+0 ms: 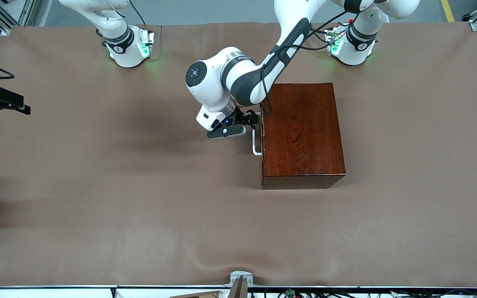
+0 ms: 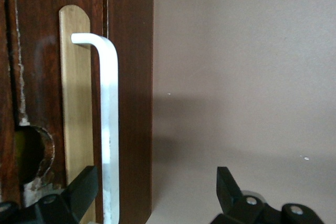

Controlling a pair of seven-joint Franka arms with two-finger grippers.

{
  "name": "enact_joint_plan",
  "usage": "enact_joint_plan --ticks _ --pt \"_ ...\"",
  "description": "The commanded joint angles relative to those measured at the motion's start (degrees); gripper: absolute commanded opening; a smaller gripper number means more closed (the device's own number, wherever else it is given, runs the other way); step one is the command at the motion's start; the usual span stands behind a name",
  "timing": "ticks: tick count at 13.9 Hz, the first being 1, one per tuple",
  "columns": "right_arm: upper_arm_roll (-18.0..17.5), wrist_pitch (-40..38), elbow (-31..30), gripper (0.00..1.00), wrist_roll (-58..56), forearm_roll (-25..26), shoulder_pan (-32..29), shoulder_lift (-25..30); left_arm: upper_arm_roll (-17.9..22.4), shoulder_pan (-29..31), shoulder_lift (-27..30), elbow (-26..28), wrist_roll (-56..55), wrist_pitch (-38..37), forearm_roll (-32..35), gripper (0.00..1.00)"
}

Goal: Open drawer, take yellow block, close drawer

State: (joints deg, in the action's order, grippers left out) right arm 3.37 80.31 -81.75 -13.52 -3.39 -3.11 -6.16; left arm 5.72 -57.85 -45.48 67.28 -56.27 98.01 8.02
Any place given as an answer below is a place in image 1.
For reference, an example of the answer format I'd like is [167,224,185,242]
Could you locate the black right arm base cable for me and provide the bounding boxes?
[129,0,146,25]

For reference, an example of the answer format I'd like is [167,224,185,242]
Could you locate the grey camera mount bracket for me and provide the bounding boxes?
[224,271,253,298]

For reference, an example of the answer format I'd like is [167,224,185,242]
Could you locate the brown cardboard piece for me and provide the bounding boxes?
[170,291,231,298]

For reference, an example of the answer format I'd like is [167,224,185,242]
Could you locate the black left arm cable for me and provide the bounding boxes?
[260,10,361,115]

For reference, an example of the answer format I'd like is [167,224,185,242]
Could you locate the table cover sheet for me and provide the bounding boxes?
[0,23,477,288]

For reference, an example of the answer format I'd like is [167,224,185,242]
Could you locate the dark red wooden cabinet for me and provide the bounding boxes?
[261,83,346,190]

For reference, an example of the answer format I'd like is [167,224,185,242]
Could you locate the white metal drawer handle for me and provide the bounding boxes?
[252,111,263,156]

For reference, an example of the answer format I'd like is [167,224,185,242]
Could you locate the white table edge rail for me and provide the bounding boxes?
[0,286,477,298]

